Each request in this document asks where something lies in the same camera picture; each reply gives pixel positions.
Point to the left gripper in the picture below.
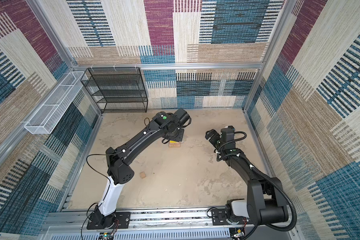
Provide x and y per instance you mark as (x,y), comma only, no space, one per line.
(180,139)

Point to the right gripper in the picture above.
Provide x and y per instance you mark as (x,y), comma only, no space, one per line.
(216,136)

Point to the natural wood block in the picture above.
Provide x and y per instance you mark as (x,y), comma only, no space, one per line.
(174,144)

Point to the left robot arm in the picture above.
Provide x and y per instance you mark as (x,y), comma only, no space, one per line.
(169,127)

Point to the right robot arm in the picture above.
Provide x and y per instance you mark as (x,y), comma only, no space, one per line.
(265,204)

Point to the black wire shelf rack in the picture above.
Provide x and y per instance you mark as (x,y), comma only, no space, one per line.
(116,90)

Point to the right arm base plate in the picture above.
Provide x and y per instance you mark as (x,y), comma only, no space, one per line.
(226,216)

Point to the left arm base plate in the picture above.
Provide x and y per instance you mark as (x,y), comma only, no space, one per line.
(123,220)

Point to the white wire mesh basket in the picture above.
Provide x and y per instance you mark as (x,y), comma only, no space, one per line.
(47,116)

